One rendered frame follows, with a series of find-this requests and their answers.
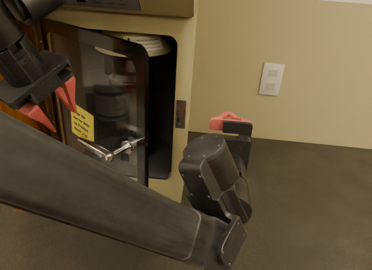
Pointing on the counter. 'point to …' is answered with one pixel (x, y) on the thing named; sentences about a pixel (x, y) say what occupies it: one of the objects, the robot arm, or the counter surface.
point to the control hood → (158, 4)
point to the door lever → (105, 154)
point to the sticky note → (82, 123)
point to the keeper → (180, 113)
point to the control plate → (130, 4)
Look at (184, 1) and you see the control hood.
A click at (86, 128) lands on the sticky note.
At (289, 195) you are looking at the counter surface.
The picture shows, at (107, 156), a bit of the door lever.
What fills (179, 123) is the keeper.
